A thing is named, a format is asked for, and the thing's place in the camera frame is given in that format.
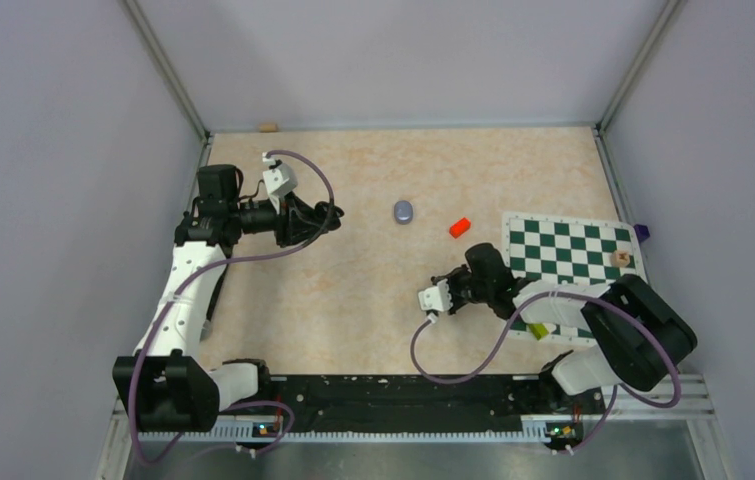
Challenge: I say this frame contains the purple grey earbud charging case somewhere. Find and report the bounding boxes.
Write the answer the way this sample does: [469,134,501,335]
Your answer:
[393,200,414,225]

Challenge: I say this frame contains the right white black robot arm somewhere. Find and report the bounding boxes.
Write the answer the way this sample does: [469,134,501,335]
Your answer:
[418,243,698,412]

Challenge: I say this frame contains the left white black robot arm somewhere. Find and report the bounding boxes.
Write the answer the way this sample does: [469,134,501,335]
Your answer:
[112,159,344,433]

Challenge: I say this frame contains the red block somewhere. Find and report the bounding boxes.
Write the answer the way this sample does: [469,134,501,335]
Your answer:
[448,217,471,239]

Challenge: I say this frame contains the lime green white brick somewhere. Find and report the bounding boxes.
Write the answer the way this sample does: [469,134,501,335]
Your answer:
[527,323,550,341]

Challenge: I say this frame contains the green white chessboard mat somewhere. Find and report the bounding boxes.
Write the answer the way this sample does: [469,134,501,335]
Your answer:
[500,211,650,347]

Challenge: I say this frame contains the wooden letter cube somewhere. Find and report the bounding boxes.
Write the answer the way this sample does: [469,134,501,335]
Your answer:
[610,250,632,268]

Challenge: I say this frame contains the purple object beside table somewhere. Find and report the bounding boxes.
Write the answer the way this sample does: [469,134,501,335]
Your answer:
[633,224,651,244]

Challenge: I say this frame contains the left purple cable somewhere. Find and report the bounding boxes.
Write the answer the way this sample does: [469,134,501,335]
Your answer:
[127,149,337,465]

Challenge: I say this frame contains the purple cable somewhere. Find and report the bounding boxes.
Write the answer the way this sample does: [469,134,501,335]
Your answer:
[127,149,337,465]
[410,290,683,455]

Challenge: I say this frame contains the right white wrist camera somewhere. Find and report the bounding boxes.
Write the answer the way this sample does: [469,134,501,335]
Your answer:
[417,279,453,324]

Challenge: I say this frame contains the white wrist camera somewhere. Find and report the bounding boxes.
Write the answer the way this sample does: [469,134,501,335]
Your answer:
[417,279,453,324]
[262,152,298,214]

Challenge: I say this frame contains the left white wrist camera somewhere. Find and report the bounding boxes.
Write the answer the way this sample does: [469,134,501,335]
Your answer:
[262,152,298,214]

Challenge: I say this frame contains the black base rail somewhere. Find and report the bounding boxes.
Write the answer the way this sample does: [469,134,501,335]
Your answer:
[255,375,568,434]

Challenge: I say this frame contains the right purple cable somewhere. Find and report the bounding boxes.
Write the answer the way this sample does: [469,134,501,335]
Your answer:
[410,290,683,455]

